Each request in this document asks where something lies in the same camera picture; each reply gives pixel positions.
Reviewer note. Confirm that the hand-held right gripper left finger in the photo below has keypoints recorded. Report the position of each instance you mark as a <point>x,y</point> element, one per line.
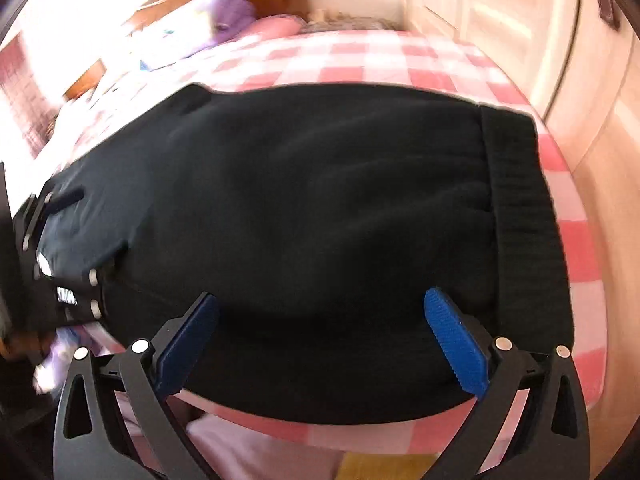
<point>185,345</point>

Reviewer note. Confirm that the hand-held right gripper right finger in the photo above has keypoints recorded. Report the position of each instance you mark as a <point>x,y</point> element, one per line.
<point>455,345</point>

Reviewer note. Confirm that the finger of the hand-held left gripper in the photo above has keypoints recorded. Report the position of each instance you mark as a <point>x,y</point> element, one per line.
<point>37,220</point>
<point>85,292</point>

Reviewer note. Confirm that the black pants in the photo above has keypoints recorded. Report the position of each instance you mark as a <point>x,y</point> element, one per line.
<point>300,200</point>

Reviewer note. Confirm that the lavender cloth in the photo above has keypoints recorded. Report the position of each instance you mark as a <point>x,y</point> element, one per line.
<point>65,355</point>

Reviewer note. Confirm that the dark red curtain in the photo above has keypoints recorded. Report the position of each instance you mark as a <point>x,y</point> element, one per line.
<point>20,85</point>

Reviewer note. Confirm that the small wooden headboard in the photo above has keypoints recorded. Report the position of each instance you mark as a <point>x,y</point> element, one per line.
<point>82,82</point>

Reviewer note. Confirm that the purple floral quilt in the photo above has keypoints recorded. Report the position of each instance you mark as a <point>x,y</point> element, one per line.
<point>232,15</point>

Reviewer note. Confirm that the pink checkered bed sheet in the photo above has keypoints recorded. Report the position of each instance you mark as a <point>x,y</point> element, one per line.
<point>400,60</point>

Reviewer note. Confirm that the pink satin bed sheet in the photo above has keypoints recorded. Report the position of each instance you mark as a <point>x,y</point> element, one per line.
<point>275,25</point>

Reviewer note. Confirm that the brown floral cushion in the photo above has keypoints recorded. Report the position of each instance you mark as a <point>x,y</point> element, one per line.
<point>350,24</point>

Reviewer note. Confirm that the light wooden wardrobe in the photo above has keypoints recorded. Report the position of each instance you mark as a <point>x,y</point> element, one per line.
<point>500,10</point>

